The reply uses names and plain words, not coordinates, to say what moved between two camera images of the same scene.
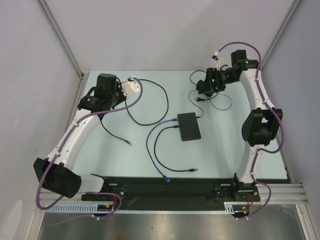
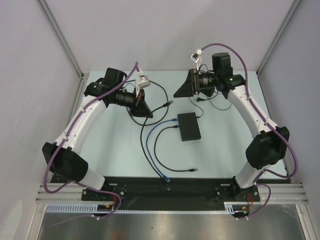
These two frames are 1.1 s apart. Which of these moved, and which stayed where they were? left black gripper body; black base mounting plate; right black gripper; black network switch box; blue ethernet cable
Moved: right black gripper; left black gripper body
Stayed: black network switch box; blue ethernet cable; black base mounting plate
